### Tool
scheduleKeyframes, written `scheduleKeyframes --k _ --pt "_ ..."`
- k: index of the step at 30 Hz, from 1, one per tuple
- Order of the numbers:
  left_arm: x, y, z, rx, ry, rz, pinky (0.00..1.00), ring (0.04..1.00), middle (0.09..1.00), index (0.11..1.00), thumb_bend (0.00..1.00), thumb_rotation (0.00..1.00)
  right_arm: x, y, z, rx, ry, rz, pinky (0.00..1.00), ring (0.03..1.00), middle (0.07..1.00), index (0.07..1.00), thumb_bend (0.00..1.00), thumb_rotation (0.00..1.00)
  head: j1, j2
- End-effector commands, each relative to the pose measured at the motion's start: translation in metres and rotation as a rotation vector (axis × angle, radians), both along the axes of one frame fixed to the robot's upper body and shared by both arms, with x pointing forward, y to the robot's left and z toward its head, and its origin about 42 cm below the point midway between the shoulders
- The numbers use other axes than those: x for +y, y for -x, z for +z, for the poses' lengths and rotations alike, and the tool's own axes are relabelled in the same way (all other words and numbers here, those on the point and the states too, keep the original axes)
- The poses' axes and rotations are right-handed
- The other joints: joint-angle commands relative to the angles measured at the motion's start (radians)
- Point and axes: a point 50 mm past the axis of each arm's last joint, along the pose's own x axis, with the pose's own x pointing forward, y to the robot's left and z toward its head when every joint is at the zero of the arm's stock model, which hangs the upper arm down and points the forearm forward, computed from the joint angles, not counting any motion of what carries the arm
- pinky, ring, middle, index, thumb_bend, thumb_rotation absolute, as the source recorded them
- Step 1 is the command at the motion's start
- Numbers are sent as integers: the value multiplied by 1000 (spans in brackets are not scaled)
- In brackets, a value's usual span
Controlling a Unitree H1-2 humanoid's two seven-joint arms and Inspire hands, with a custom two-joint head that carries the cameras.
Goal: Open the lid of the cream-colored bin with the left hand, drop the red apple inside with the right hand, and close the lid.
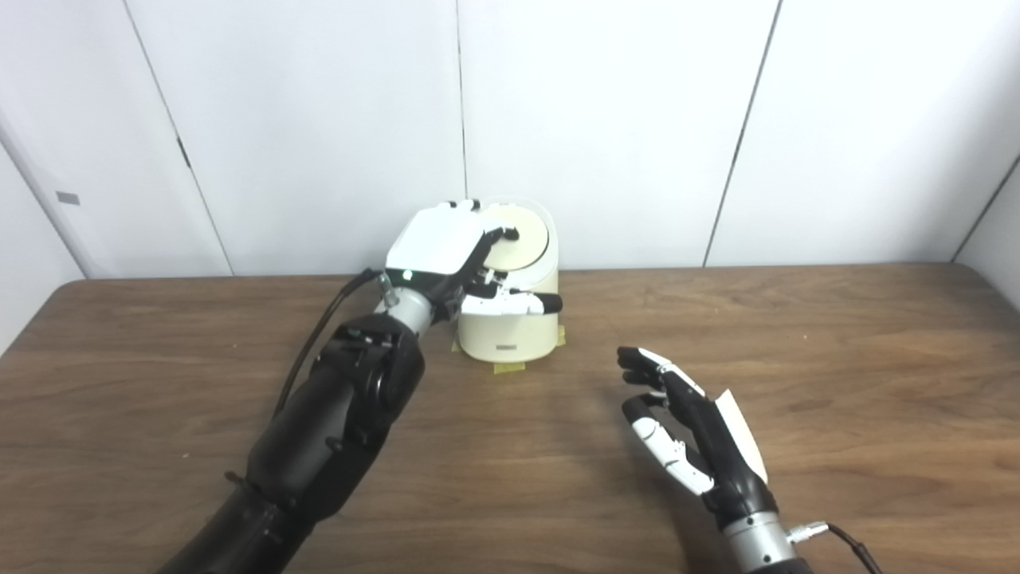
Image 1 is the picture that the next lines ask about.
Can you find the grey wall label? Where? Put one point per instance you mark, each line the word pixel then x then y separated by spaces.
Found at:
pixel 68 198

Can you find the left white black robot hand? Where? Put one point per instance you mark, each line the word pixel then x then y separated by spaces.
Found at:
pixel 434 243

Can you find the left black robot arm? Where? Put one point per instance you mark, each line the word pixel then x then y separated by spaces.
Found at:
pixel 335 430

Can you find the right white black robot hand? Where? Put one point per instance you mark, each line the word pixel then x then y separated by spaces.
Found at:
pixel 717 454

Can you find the cream round bin lid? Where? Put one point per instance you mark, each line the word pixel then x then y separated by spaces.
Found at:
pixel 526 247

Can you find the cream-colored round bin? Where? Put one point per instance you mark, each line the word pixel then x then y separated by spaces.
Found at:
pixel 510 335

